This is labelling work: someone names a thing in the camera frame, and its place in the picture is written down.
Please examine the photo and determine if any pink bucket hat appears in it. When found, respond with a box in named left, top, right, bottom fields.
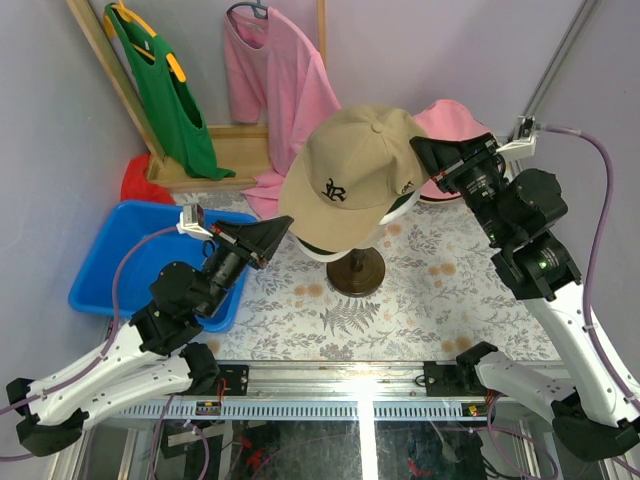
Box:
left=413, top=99, right=490, bottom=204

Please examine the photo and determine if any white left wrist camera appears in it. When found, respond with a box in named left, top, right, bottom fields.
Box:
left=176, top=203, right=213, bottom=241

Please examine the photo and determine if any green and white baseball cap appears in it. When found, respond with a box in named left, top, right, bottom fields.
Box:
left=294, top=191, right=419, bottom=263

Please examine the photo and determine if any dark round mannequin stand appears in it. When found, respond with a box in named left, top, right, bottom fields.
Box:
left=326, top=247, right=386, bottom=297

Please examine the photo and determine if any floral table mat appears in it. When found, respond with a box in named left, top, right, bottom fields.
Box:
left=200, top=200, right=558, bottom=361

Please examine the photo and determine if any green tank top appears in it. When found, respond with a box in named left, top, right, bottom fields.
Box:
left=104, top=3, right=235, bottom=181

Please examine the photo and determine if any wooden clothes rack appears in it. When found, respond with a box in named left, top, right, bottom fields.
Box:
left=71, top=1, right=307, bottom=190

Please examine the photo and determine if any red cloth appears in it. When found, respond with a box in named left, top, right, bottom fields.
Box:
left=120, top=153, right=175, bottom=205

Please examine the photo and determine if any beige cap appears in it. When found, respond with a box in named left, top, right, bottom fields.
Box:
left=278, top=105, right=428, bottom=252

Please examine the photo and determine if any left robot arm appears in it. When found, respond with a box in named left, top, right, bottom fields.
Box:
left=6, top=212, right=293, bottom=457

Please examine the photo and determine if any aluminium corner post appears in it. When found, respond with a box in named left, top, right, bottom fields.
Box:
left=522, top=0, right=603, bottom=116

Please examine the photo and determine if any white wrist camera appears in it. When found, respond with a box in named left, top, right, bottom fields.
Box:
left=176, top=203, right=213, bottom=241
left=496, top=115, right=540, bottom=162

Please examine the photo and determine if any pink t-shirt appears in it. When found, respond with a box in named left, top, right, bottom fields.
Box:
left=223, top=8, right=340, bottom=219

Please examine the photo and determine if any aluminium mounting rail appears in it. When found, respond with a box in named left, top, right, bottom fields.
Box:
left=104, top=359, right=561, bottom=422

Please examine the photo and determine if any blue plastic bin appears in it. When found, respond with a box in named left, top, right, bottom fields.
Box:
left=67, top=199, right=260, bottom=333

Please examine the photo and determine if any yellow hanger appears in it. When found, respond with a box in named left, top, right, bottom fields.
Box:
left=103, top=1, right=186, bottom=83

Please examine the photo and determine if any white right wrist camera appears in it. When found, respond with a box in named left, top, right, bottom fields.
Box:
left=496, top=115, right=540, bottom=162

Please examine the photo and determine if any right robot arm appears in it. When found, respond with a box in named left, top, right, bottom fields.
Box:
left=410, top=134, right=639, bottom=461

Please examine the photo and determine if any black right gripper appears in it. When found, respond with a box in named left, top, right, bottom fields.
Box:
left=411, top=132, right=511, bottom=245

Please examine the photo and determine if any blue-grey hanger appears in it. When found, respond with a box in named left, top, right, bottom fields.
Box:
left=226, top=1, right=268, bottom=19

